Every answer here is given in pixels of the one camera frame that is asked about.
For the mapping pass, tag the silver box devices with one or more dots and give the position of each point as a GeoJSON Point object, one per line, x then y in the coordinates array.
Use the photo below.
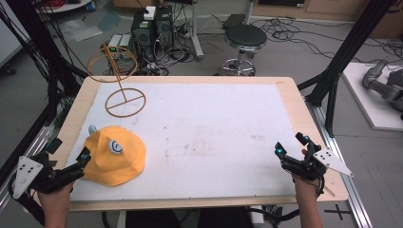
{"type": "Point", "coordinates": [119, 40]}

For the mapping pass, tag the aluminium rail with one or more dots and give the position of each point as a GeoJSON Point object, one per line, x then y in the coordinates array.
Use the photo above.
{"type": "Point", "coordinates": [34, 142]}
{"type": "Point", "coordinates": [345, 196]}

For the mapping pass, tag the white box device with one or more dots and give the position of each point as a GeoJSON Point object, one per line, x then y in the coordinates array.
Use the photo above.
{"type": "Point", "coordinates": [150, 12]}

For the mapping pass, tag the grey desk leg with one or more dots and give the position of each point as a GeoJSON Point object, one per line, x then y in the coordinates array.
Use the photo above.
{"type": "Point", "coordinates": [196, 34]}

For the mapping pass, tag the white floor board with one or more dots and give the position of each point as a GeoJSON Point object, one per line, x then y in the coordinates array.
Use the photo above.
{"type": "Point", "coordinates": [364, 101]}

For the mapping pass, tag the person's dark pants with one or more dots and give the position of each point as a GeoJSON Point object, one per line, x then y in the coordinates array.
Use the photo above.
{"type": "Point", "coordinates": [190, 220]}

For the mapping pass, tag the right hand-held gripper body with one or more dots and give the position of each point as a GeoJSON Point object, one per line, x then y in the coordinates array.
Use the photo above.
{"type": "Point", "coordinates": [305, 167]}

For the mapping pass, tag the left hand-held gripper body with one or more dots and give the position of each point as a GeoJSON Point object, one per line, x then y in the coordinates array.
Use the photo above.
{"type": "Point", "coordinates": [47, 180]}

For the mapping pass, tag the light wooden table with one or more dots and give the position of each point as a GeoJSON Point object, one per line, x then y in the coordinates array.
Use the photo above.
{"type": "Point", "coordinates": [293, 104]}

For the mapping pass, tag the black metal frame post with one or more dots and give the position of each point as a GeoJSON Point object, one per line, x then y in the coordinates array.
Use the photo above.
{"type": "Point", "coordinates": [34, 38]}
{"type": "Point", "coordinates": [355, 41]}

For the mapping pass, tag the black computer tower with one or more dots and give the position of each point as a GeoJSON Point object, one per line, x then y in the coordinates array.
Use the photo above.
{"type": "Point", "coordinates": [144, 34]}
{"type": "Point", "coordinates": [164, 27]}

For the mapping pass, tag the person's right hand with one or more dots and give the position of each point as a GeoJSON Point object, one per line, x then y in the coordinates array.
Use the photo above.
{"type": "Point", "coordinates": [306, 191]}

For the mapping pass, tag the white table mat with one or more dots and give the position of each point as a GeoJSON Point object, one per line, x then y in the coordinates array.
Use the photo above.
{"type": "Point", "coordinates": [206, 142]}

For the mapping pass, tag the person's left hand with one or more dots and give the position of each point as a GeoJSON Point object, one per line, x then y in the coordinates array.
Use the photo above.
{"type": "Point", "coordinates": [57, 199]}

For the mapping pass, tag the clear plastic sheet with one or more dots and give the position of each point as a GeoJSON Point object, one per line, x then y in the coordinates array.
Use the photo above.
{"type": "Point", "coordinates": [80, 30]}

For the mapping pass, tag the black round stool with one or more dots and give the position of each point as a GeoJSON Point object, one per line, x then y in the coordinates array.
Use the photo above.
{"type": "Point", "coordinates": [245, 36]}

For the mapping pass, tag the yellow bucket hat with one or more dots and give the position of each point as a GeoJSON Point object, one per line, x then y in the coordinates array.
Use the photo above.
{"type": "Point", "coordinates": [120, 167]}

